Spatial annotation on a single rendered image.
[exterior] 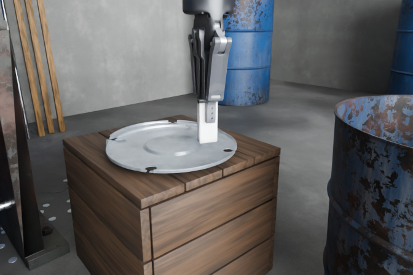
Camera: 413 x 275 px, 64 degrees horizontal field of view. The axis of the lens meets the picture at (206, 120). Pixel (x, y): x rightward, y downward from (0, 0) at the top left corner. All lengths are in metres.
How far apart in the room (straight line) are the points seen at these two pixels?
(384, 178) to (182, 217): 0.35
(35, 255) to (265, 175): 0.66
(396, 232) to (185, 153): 0.40
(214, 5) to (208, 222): 0.43
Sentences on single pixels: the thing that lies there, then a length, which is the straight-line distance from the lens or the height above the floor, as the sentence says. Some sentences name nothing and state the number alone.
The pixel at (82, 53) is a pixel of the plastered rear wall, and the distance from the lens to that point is 2.55.
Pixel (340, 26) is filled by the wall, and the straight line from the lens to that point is 3.59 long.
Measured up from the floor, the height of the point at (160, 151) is 0.37.
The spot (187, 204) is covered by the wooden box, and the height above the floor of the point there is 0.30.
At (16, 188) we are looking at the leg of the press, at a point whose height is 0.23.
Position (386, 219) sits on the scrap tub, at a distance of 0.56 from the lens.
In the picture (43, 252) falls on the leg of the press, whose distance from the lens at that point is 1.08.
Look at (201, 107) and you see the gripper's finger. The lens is 0.52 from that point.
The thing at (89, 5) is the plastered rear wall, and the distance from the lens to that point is 2.58.
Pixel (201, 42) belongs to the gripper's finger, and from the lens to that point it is 0.49.
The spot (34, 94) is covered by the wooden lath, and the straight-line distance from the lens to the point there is 2.13.
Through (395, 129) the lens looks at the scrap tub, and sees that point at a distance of 0.88.
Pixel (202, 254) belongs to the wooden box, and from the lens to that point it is 0.74.
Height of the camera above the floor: 0.63
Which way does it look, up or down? 16 degrees down
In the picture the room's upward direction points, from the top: straight up
